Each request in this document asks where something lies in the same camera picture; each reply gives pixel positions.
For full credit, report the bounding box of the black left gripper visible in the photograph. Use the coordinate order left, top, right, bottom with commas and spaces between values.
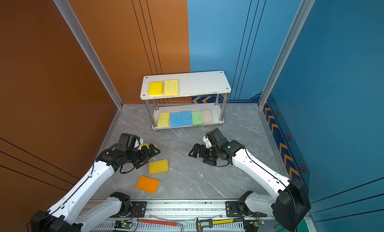
127, 143, 161, 168

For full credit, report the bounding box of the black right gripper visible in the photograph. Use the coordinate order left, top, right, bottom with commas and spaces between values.
187, 143, 220, 166

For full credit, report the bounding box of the green cellulose sponge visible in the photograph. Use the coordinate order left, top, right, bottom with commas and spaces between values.
191, 111, 203, 126

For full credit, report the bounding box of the yellow cellulose sponge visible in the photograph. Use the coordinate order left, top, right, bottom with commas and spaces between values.
157, 112, 171, 128
164, 79, 179, 97

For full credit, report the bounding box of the blue cellulose sponge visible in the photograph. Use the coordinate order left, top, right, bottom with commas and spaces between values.
170, 112, 182, 128
180, 111, 193, 126

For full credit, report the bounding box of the beige foam sponge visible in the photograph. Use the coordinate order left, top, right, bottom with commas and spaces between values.
201, 109, 213, 125

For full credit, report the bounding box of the thick yellow foam sponge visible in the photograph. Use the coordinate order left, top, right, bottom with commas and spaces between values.
148, 81, 164, 96

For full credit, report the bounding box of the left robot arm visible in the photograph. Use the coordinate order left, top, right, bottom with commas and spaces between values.
26, 133, 161, 232

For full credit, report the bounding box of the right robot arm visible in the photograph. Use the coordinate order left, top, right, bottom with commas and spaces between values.
188, 128, 311, 232

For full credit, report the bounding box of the white two-tier shelf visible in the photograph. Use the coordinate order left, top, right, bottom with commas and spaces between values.
140, 71, 232, 131

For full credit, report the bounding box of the small yellow foam sponge left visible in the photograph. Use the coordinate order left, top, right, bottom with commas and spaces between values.
141, 143, 157, 149

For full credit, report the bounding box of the orange foam sponge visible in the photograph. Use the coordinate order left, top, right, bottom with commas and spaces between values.
136, 176, 160, 194

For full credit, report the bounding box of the digital caliper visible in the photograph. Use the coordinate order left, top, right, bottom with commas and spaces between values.
196, 218, 244, 232

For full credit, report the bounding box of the left circuit board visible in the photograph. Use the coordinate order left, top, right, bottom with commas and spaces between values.
114, 220, 134, 230

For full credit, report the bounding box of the circuit board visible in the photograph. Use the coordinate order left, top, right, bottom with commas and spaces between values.
250, 220, 265, 227
114, 220, 134, 230

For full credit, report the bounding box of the right circuit board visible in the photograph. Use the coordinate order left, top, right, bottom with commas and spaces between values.
250, 220, 265, 227

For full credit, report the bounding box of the green rubber glove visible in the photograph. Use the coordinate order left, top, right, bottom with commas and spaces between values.
296, 219, 309, 232

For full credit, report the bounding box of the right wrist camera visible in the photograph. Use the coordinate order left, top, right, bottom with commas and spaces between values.
203, 136, 212, 149

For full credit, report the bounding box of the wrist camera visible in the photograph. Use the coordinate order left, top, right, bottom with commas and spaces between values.
203, 136, 212, 149
134, 137, 144, 150

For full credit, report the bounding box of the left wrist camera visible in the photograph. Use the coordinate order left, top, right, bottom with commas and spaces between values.
134, 137, 144, 150

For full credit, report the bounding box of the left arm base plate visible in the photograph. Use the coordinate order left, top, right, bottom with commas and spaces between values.
117, 201, 147, 218

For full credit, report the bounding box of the aluminium front rail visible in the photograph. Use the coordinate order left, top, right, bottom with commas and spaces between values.
80, 198, 317, 232

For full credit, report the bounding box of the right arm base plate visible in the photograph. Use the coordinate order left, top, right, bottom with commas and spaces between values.
225, 201, 267, 218

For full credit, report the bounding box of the red-handled tool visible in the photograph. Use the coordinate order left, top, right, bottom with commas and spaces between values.
140, 220, 178, 227

